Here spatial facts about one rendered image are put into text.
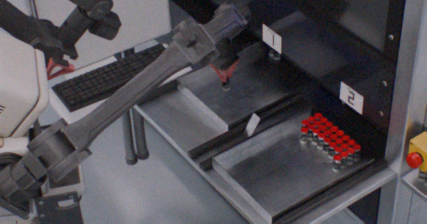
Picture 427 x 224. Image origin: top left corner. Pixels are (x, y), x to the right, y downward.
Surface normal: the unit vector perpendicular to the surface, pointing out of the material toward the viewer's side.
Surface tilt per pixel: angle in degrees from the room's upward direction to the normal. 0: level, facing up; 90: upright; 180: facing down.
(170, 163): 0
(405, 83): 90
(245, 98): 0
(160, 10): 90
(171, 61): 52
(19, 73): 42
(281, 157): 0
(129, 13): 90
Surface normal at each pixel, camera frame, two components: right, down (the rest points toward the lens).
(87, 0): 0.31, 0.75
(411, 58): -0.81, 0.40
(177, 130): -0.04, -0.76
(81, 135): 0.00, 0.04
